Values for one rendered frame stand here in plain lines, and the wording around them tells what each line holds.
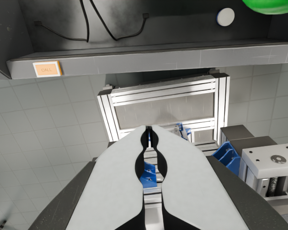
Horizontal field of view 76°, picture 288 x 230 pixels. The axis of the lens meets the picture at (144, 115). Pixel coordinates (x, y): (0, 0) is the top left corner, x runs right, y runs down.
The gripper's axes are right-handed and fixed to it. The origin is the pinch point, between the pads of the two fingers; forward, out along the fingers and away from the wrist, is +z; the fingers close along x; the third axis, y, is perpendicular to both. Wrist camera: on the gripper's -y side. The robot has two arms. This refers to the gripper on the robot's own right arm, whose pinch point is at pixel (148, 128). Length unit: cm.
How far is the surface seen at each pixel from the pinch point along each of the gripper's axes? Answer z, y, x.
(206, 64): 28.8, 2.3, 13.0
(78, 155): 124, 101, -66
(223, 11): 39.3, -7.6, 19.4
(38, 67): 27.6, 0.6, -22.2
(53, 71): 27.6, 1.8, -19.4
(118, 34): 40.8, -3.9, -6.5
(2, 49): 29.5, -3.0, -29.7
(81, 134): 124, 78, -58
